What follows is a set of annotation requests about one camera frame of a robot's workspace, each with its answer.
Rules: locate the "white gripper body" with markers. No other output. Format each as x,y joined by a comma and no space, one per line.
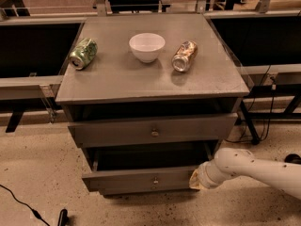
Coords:
204,175

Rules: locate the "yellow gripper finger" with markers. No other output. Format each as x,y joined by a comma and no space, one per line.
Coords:
194,182

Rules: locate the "grey drawer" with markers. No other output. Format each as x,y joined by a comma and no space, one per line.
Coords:
145,165
89,134
142,189

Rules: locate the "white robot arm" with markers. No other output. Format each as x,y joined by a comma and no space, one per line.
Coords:
229,163

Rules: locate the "grey top drawer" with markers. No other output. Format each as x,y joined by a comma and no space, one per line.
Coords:
89,134

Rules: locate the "grey bottom drawer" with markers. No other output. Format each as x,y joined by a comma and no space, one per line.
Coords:
142,189

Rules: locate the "grey wooden drawer cabinet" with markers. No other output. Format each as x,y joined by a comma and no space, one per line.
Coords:
116,85

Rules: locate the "black shoe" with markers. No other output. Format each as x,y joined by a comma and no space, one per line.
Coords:
293,158

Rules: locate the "orange soda can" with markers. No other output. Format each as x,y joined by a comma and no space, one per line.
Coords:
183,58

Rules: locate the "black cylindrical object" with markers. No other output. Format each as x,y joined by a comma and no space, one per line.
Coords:
63,218

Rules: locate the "right metal railing barrier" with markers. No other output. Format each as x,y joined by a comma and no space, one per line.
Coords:
266,50

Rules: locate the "metal railing barrier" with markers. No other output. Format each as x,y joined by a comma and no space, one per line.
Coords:
266,50
33,59

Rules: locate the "white bowl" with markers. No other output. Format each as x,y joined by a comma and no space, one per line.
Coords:
146,47

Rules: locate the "green soda can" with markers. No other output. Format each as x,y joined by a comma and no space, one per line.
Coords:
83,53

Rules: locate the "left metal railing barrier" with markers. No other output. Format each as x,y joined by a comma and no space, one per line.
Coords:
33,59

